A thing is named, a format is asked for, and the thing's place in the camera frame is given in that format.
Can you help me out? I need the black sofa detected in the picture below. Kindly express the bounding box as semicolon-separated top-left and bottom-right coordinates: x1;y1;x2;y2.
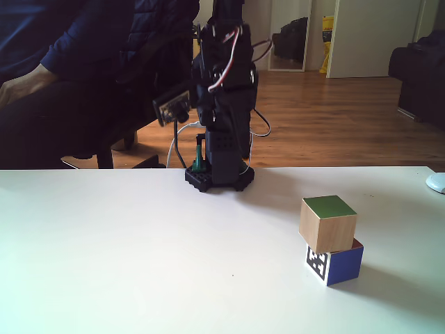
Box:
387;29;445;132

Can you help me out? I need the person's hand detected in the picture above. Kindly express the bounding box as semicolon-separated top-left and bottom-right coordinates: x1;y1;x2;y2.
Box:
0;65;58;107

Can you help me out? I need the thin white cable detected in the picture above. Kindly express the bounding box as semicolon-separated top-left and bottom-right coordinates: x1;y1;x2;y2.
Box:
247;129;272;168

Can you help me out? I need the red-white-black servo wire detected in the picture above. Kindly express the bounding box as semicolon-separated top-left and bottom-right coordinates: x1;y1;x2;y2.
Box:
207;27;243;93

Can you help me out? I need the white round object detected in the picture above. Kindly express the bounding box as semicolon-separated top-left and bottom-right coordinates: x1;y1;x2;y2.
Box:
425;172;445;194

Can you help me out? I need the white door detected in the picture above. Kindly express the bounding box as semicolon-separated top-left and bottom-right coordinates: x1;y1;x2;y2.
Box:
325;0;427;79

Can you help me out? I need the wooden cube with green face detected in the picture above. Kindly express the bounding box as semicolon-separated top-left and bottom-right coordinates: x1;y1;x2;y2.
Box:
298;194;359;254

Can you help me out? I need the green clamp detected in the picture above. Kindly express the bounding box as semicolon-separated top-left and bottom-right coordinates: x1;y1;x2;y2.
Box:
192;143;207;173

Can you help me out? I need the person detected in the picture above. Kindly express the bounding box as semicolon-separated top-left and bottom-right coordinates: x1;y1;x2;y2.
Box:
0;0;209;170

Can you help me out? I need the black chair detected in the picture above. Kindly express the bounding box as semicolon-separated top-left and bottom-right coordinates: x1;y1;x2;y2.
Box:
96;118;161;170

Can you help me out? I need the cube with black-white marker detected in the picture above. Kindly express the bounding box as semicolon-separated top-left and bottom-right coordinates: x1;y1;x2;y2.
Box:
304;237;365;287

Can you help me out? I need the black cable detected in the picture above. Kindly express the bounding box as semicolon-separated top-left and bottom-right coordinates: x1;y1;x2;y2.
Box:
252;107;273;137

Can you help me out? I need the yellow bag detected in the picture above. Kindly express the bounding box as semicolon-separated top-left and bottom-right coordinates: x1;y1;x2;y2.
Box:
318;15;335;74

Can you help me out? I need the white-framed mirror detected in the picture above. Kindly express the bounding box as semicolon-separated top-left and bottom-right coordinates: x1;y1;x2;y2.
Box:
267;0;312;72

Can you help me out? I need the white camera cable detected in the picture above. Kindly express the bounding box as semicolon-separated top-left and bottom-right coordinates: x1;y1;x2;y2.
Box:
165;121;200;169

